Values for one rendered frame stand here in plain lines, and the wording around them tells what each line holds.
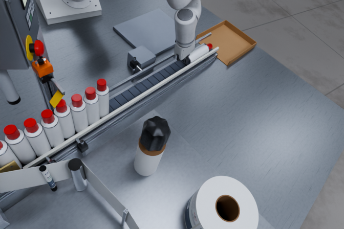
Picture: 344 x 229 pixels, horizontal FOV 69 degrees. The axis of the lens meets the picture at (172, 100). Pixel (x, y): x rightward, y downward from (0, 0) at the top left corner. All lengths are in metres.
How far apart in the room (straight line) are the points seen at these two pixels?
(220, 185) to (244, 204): 0.09
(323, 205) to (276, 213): 1.30
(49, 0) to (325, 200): 2.39
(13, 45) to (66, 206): 0.54
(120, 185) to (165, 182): 0.16
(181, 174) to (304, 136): 0.70
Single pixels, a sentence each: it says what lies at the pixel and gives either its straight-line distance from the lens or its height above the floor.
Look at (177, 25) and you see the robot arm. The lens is 1.02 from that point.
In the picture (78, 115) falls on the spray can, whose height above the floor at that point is 1.02.
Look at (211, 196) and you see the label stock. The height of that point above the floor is 1.02.
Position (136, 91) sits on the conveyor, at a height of 0.88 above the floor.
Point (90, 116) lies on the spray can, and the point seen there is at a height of 0.96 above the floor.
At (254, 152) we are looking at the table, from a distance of 1.21.
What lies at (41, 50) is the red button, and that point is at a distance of 0.67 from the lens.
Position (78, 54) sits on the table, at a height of 0.83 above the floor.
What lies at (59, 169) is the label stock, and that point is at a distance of 0.84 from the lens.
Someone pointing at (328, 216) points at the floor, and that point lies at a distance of 2.42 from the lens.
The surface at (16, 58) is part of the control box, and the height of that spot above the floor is 1.32.
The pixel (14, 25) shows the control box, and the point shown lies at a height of 1.41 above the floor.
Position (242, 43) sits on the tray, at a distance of 1.69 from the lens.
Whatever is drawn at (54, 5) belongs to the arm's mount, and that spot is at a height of 0.91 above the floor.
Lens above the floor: 1.78
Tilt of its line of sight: 52 degrees down
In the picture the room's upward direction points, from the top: 19 degrees clockwise
